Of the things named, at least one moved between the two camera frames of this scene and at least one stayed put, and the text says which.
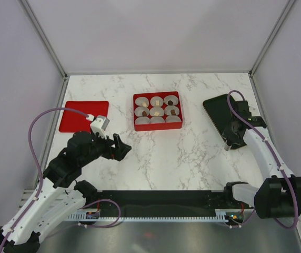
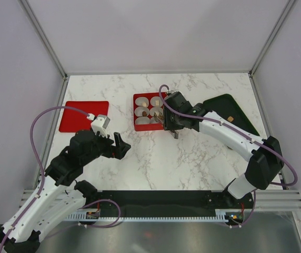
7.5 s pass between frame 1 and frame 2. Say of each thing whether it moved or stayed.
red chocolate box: stayed
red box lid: stayed
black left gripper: stayed
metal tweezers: moved
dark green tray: stayed
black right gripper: moved
